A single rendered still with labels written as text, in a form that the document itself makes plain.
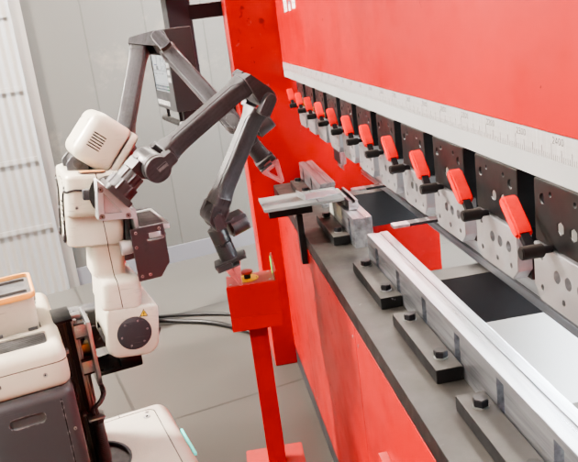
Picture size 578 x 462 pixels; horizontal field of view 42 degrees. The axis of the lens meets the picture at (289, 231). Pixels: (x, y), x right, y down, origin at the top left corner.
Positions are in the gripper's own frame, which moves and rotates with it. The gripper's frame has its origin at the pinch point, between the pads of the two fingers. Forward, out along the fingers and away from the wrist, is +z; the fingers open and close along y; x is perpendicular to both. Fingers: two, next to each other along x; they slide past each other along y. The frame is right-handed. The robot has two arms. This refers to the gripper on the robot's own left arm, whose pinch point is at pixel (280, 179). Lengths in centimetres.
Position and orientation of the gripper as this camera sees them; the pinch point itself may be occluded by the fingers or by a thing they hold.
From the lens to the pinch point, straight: 246.1
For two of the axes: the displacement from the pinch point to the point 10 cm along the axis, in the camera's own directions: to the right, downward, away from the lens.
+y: -1.5, -2.4, 9.6
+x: -7.8, 6.3, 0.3
